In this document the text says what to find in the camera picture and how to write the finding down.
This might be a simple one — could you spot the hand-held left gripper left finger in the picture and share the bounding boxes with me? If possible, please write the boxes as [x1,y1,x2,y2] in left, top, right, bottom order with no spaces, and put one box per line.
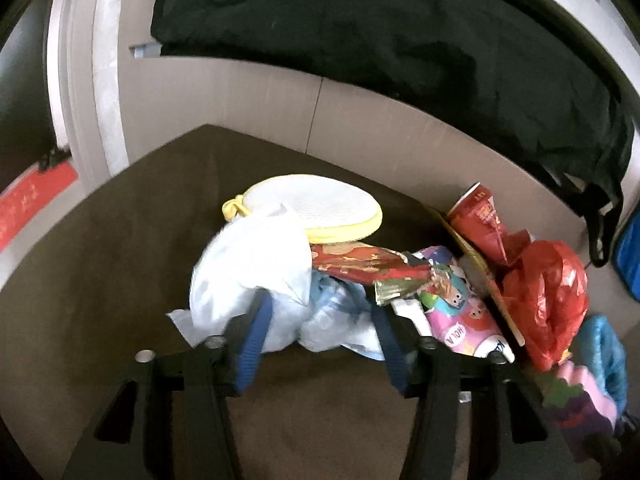
[62,292,275,480]

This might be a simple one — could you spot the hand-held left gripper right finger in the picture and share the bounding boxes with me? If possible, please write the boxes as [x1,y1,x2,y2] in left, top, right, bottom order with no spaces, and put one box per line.
[370,305,596,480]

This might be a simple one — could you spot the light blue plastic bag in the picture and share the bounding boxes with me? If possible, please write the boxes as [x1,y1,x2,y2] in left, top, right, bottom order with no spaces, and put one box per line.
[262,277,388,361]

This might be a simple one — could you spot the white tissue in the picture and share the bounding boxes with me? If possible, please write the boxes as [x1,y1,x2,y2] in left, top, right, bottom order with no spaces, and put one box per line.
[167,205,313,348]

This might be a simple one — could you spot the pink cartoon packet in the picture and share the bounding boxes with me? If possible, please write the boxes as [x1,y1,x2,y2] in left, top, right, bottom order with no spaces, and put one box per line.
[390,246,516,363]

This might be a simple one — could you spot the red snack wrapper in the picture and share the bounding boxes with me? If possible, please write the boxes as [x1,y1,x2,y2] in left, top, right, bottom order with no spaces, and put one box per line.
[310,241,453,307]

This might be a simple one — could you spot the yellow-rimmed white mesh pouch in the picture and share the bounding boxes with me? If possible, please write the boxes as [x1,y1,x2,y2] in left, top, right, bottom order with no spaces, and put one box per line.
[221,174,384,245]

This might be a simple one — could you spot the red paper cup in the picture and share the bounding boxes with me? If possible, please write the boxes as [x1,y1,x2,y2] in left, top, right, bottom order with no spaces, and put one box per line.
[446,182,531,266]

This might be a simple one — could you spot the red plastic bag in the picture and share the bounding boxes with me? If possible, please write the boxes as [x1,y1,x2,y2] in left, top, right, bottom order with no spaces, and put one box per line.
[501,240,590,372]

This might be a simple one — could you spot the pink and purple packet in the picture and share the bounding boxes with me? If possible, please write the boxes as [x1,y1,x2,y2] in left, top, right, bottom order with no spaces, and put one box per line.
[537,360,621,461]

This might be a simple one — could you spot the cardboard box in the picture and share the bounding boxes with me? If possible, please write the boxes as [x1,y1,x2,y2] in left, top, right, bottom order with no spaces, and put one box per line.
[117,0,640,311]

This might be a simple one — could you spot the blue cloth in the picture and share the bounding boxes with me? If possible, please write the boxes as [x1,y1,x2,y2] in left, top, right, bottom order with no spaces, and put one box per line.
[612,215,640,303]

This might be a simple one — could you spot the red banner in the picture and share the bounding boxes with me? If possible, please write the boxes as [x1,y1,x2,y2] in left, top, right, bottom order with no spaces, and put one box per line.
[0,162,81,253]

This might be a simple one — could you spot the black cloth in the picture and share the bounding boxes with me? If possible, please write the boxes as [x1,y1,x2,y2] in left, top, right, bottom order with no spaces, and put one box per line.
[150,0,636,268]

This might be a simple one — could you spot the dark door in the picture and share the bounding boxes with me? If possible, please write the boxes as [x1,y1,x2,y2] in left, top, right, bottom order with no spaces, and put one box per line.
[0,0,66,196]

